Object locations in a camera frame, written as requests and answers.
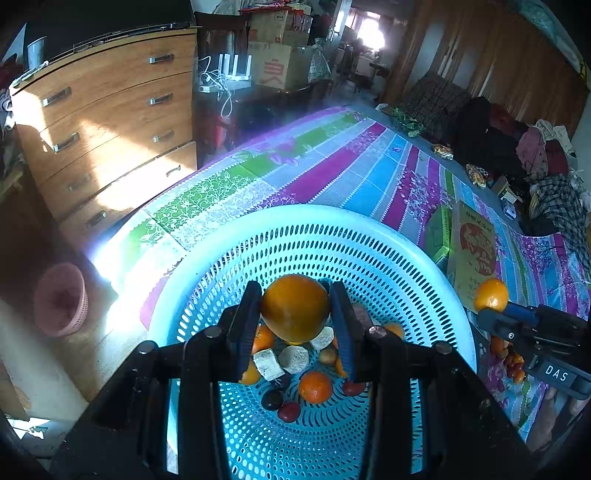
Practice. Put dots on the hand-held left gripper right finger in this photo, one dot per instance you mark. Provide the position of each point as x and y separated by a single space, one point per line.
345 332

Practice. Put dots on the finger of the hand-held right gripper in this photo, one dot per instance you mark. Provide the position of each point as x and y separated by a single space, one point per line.
494 323
521 313

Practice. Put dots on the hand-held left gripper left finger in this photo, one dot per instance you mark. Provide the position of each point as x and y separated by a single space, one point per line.
247 332

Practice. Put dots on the small orange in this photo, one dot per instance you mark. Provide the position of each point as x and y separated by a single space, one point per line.
250 374
315 387
491 295
263 339
395 330

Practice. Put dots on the cut sugarcane piece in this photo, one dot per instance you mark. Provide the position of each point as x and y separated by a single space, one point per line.
295 357
268 364
323 339

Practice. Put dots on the purple skinned sugarcane piece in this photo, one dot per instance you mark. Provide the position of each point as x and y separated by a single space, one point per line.
362 316

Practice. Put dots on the green brown jujube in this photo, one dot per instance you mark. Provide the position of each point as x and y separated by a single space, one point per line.
328 355

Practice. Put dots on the pile of oranges and tomatoes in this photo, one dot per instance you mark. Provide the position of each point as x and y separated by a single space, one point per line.
505 360

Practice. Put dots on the large orange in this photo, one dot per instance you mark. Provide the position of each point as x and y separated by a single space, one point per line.
295 309

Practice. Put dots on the dark plum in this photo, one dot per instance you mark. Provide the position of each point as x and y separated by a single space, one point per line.
272 399
282 381

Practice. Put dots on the blue plastic colander basket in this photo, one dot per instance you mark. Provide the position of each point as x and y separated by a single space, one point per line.
378 258

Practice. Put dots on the person's right hand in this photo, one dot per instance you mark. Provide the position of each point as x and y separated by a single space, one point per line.
547 424

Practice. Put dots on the gold box with red print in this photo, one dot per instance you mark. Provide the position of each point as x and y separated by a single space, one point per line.
475 258

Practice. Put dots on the small white box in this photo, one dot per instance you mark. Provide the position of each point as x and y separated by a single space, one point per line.
510 212

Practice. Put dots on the green flat box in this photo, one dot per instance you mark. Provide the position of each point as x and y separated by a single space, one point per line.
438 233

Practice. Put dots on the checked shirt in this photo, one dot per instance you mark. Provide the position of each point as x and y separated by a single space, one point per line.
561 203

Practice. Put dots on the small tan box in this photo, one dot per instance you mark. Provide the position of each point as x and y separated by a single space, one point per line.
504 189

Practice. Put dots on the yellow snack packet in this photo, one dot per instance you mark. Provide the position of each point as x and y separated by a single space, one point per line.
478 174
443 150

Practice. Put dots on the floral striped bedsheet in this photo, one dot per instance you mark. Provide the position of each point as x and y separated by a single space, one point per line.
332 170

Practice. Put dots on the pink garment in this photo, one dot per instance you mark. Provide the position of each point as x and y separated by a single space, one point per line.
533 147

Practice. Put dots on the dark clothes heap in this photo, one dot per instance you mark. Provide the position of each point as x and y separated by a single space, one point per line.
489 134

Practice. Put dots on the white garment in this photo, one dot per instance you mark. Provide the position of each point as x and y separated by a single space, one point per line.
554 131

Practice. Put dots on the pink plastic basket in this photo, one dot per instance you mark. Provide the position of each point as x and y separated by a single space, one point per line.
60 300

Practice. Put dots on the green bag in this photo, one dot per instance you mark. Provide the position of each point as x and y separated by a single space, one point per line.
406 120

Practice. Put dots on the plaid throw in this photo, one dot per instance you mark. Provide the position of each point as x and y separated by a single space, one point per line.
434 104

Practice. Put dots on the dark wooden table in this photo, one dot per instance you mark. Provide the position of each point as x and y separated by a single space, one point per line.
268 106

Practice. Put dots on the wooden chest of drawers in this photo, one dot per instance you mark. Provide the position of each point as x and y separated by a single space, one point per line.
106 115

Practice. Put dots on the wooden wardrobe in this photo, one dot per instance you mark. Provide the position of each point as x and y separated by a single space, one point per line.
485 55

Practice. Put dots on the white router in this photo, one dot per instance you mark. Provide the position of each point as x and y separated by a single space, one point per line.
233 69

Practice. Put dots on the printed cardboard box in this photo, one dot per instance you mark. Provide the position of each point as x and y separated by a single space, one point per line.
277 64
272 25

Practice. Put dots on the white mesh bag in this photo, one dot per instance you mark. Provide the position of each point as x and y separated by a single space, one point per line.
318 62

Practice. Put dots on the black television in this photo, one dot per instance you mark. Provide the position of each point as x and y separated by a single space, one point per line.
106 23

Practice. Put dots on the grey metal cup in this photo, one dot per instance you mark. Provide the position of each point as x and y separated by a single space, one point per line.
36 50

